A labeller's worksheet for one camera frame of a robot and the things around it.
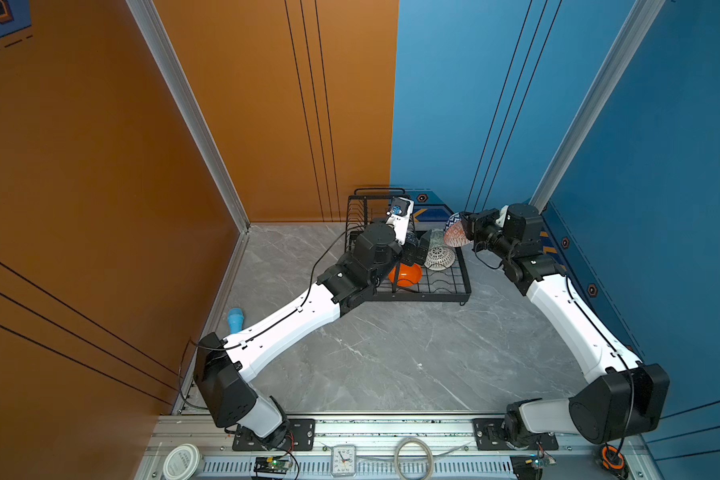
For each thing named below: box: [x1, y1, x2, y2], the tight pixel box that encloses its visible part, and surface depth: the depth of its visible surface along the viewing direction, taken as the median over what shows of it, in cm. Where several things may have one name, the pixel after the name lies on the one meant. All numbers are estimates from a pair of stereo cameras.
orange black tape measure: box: [601, 444, 629, 480], surface depth 69 cm
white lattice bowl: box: [424, 246, 456, 271], surface depth 107 cm
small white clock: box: [330, 444, 357, 478], surface depth 70 cm
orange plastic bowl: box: [388, 263, 423, 288], surface depth 101 cm
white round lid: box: [163, 443, 203, 480], surface depth 66 cm
